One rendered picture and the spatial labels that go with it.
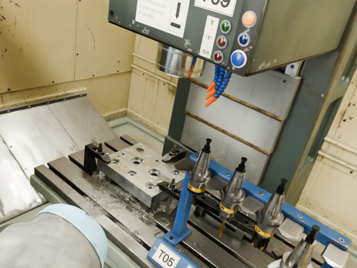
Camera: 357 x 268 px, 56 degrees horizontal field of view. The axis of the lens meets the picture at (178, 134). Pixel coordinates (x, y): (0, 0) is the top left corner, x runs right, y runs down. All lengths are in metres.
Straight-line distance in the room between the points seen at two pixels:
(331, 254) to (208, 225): 0.53
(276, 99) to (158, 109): 1.12
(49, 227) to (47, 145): 1.44
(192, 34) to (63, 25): 1.30
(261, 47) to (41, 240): 0.53
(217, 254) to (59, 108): 1.31
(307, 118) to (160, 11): 0.80
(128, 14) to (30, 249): 0.64
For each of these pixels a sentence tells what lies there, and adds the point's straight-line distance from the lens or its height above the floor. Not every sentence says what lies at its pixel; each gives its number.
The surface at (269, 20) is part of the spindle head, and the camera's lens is 0.72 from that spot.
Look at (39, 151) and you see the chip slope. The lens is 1.87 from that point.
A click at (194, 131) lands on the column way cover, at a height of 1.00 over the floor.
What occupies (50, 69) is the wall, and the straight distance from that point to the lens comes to 2.04.
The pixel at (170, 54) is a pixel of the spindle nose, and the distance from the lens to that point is 1.00.
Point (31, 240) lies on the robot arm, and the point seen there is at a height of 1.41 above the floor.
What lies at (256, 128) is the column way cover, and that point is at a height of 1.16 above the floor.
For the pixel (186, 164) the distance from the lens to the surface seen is 0.99.
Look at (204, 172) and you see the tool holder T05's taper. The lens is 0.93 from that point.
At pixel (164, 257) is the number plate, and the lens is 1.09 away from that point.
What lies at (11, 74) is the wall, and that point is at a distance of 1.94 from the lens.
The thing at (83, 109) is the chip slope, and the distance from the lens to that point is 2.15.
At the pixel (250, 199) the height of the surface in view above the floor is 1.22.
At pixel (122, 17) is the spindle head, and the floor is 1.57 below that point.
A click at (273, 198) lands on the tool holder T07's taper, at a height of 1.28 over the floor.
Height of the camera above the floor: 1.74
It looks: 28 degrees down
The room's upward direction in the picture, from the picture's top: 12 degrees clockwise
